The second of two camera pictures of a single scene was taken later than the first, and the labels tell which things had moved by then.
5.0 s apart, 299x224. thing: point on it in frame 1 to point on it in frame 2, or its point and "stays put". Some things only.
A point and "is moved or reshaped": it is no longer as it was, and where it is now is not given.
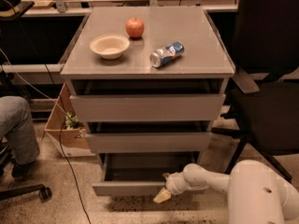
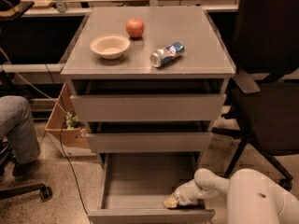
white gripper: [173, 183] to [184, 194]
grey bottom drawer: [137, 173] is moved or reshaped
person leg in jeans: [17, 126] stays put
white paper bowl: [110, 46] stays put
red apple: [135, 27] stays put
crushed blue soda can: [166, 54] stays put
